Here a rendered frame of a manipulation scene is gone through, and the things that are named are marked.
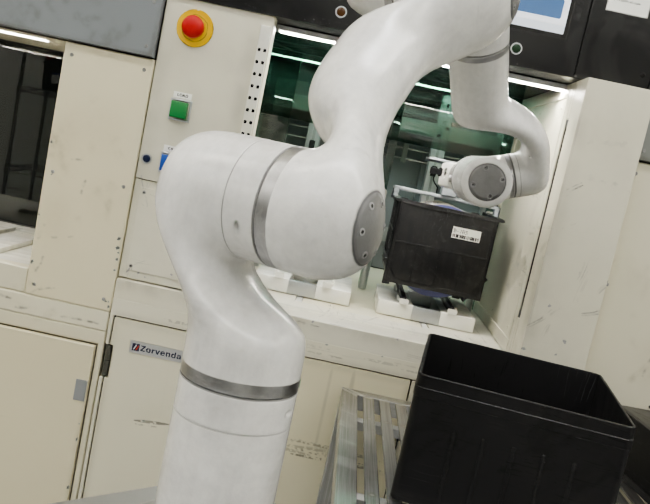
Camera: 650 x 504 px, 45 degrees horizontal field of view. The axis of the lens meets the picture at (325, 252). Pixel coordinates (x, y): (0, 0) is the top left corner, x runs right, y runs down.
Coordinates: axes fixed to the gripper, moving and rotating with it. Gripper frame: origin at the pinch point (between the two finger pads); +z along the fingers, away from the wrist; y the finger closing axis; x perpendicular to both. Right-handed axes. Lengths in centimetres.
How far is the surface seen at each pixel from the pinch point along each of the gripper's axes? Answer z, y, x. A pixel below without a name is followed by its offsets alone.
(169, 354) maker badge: -15, -49, -44
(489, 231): 4.4, 9.0, -10.0
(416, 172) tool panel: 75, -3, -2
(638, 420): -34, 32, -33
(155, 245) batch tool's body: -14, -55, -24
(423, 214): 4.6, -5.2, -9.3
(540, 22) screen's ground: -15.4, 5.4, 29.5
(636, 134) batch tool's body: -20.5, 25.2, 13.3
